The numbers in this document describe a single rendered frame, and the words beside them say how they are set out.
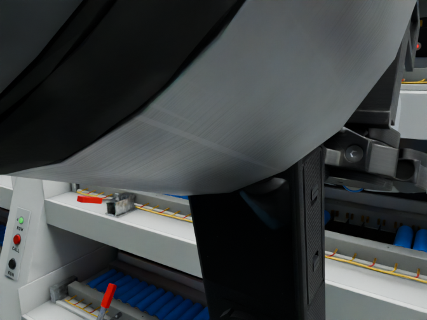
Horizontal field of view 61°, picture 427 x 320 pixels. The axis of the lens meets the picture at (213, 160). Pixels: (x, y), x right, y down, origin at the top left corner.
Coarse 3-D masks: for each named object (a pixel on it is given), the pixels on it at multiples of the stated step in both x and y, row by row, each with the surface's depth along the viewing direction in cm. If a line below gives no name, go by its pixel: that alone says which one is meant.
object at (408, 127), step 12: (420, 24) 49; (420, 36) 50; (420, 48) 50; (420, 60) 50; (408, 72) 41; (420, 72) 40; (408, 84) 39; (420, 84) 39; (408, 96) 35; (420, 96) 34; (408, 108) 35; (420, 108) 35; (408, 120) 35; (420, 120) 35; (408, 132) 36; (420, 132) 35
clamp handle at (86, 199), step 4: (80, 196) 49; (84, 196) 49; (88, 196) 50; (116, 196) 54; (80, 200) 49; (84, 200) 49; (88, 200) 49; (92, 200) 50; (96, 200) 50; (100, 200) 51; (104, 200) 52; (108, 200) 53; (112, 200) 53; (116, 200) 55; (120, 200) 55
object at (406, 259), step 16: (80, 192) 62; (96, 192) 63; (112, 192) 60; (144, 192) 57; (160, 208) 55; (176, 208) 53; (336, 240) 41; (352, 240) 40; (368, 240) 40; (352, 256) 40; (368, 256) 39; (384, 256) 38; (400, 256) 37; (416, 256) 37; (384, 272) 37; (416, 272) 37
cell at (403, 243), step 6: (402, 228) 45; (408, 228) 44; (396, 234) 44; (402, 234) 43; (408, 234) 43; (396, 240) 42; (402, 240) 41; (408, 240) 42; (402, 246) 40; (408, 246) 40
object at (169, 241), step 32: (64, 192) 65; (352, 192) 52; (64, 224) 60; (96, 224) 55; (128, 224) 51; (160, 224) 51; (192, 224) 51; (352, 224) 51; (160, 256) 49; (192, 256) 46; (352, 288) 35; (384, 288) 35; (416, 288) 35
